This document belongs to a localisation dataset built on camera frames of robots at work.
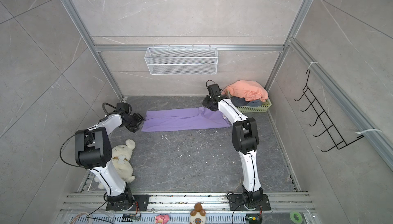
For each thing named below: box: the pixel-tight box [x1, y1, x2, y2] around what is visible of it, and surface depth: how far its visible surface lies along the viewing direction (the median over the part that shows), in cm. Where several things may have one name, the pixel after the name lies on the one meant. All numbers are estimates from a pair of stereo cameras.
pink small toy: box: [155, 214, 170, 224], surface depth 69 cm
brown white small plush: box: [189, 202, 207, 224], surface depth 70 cm
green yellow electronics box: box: [245, 213, 262, 224], surface depth 72 cm
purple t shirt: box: [141, 106, 232, 132], surface depth 107 cm
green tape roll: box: [289, 211, 303, 224], surface depth 71 cm
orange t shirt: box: [222, 79, 269, 103], surface depth 112 cm
